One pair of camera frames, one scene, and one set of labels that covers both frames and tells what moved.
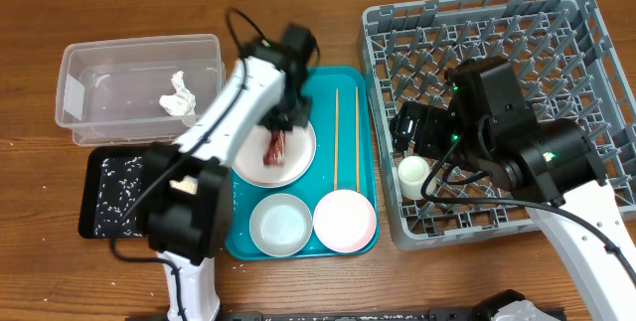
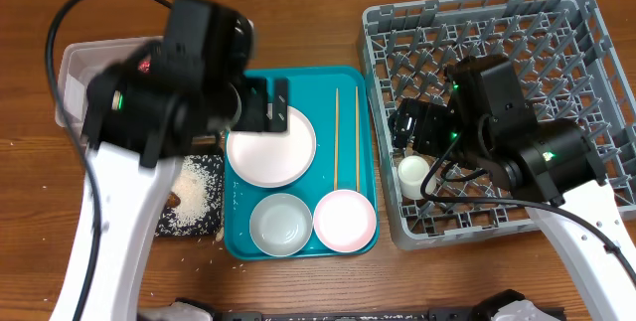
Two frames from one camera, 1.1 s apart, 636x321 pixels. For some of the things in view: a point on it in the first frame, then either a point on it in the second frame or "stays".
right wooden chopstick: (357, 140) stays
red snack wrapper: (275, 154) -> (144, 66)
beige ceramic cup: (412, 172) stays
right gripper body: (409, 127) stays
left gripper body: (292, 111) -> (227, 97)
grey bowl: (281, 225) stays
